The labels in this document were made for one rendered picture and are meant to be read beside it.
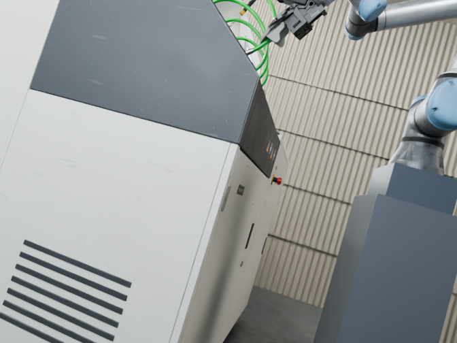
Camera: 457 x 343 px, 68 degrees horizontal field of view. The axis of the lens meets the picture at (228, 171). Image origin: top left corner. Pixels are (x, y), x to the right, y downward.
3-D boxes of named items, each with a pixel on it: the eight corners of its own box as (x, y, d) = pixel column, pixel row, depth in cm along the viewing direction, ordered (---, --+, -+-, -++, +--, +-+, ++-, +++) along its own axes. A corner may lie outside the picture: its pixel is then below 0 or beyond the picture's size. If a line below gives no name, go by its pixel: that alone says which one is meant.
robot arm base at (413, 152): (427, 182, 108) (435, 153, 109) (453, 179, 94) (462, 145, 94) (379, 169, 110) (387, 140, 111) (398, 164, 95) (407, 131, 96)
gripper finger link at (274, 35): (264, 50, 108) (288, 30, 105) (255, 36, 110) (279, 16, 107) (267, 53, 111) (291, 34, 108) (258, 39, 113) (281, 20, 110)
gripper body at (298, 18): (290, 35, 105) (324, 5, 99) (276, 14, 107) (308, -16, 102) (298, 42, 111) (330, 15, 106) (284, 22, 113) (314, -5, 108)
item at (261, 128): (241, 148, 78) (261, 82, 79) (224, 143, 79) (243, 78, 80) (268, 177, 138) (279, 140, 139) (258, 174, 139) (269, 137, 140)
